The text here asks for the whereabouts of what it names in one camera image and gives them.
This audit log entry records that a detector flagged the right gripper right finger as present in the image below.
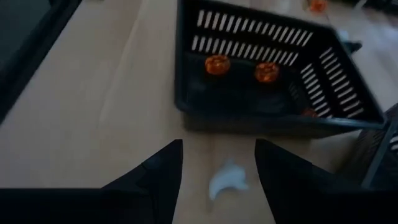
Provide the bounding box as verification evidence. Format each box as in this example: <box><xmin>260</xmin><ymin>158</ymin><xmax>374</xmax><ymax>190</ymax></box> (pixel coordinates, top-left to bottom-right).
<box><xmin>254</xmin><ymin>138</ymin><xmax>398</xmax><ymax>224</ymax></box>

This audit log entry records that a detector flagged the small orange pumpkin figure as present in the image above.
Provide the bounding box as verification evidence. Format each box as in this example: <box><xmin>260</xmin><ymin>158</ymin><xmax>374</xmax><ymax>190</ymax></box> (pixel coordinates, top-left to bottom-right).
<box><xmin>300</xmin><ymin>108</ymin><xmax>320</xmax><ymax>118</ymax></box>
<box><xmin>204</xmin><ymin>55</ymin><xmax>231</xmax><ymax>76</ymax></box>
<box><xmin>307</xmin><ymin>0</ymin><xmax>329</xmax><ymax>14</ymax></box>
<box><xmin>254</xmin><ymin>62</ymin><xmax>280</xmax><ymax>83</ymax></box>

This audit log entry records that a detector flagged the small white ghost figure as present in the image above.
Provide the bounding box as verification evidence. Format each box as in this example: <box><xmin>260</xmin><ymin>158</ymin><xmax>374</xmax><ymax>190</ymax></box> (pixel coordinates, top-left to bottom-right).
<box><xmin>208</xmin><ymin>160</ymin><xmax>249</xmax><ymax>202</ymax></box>

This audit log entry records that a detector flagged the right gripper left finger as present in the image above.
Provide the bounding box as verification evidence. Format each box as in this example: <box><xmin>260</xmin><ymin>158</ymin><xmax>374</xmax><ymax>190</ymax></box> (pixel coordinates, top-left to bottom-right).
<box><xmin>0</xmin><ymin>139</ymin><xmax>183</xmax><ymax>224</ymax></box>

